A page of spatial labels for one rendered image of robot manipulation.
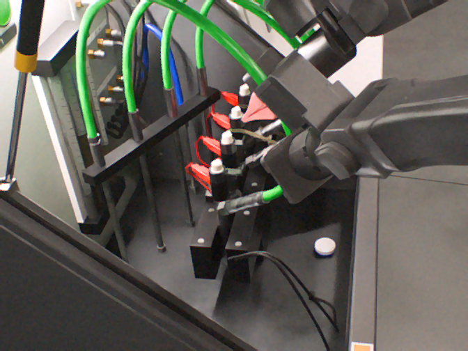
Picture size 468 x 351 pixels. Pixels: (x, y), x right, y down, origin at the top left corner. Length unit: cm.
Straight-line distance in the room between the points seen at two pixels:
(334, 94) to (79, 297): 35
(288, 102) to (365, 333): 45
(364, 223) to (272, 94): 54
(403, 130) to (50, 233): 38
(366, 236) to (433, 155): 62
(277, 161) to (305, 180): 4
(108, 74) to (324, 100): 73
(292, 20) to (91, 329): 44
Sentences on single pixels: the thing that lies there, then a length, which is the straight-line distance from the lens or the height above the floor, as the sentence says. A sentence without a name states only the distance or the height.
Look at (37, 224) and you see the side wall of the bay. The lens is 67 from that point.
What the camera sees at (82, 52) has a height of 131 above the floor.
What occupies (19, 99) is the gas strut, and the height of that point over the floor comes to 142.
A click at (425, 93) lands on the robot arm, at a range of 46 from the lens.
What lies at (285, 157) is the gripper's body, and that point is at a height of 128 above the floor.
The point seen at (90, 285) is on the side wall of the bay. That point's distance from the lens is 68.
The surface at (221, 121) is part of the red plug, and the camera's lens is 114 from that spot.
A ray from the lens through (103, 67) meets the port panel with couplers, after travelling 123.
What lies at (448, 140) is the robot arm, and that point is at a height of 145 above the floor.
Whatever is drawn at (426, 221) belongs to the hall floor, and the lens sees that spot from 256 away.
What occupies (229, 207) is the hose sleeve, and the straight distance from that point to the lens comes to 87.
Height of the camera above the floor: 169
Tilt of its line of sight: 37 degrees down
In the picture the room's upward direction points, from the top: 6 degrees counter-clockwise
